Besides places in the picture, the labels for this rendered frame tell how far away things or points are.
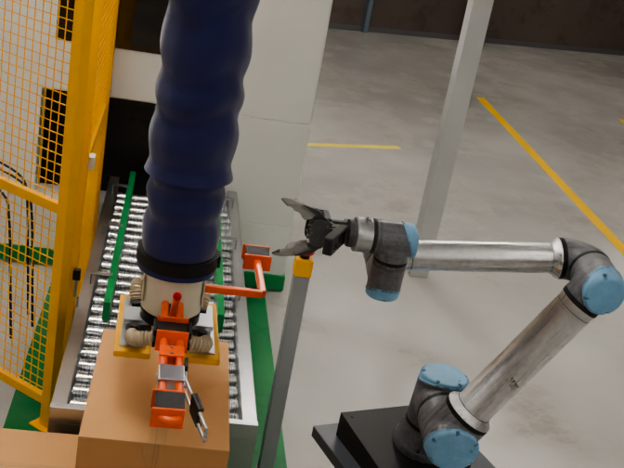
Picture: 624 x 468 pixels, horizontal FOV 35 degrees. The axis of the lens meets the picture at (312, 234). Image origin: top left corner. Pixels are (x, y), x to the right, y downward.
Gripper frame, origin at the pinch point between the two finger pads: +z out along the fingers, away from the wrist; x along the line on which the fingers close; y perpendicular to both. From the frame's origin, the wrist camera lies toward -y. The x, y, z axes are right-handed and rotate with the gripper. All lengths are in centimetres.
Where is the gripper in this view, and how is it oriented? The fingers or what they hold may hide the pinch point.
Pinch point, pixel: (276, 227)
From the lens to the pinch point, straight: 246.0
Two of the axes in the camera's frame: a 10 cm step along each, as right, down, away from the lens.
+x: 1.7, -9.1, -3.7
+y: -1.2, -3.9, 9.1
